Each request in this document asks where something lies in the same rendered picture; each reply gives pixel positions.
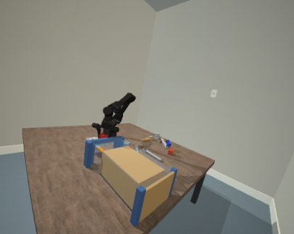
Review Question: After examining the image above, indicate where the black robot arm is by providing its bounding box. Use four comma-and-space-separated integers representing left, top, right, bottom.
101, 93, 136, 127

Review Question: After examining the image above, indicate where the clear-panelled rack with blue posts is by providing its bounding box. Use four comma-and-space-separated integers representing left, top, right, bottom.
85, 137, 178, 226

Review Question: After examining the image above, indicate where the grey cylinder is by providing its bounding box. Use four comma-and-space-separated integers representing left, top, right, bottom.
155, 132, 160, 139

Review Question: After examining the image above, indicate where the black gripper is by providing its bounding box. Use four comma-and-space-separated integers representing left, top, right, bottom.
92, 117, 119, 139

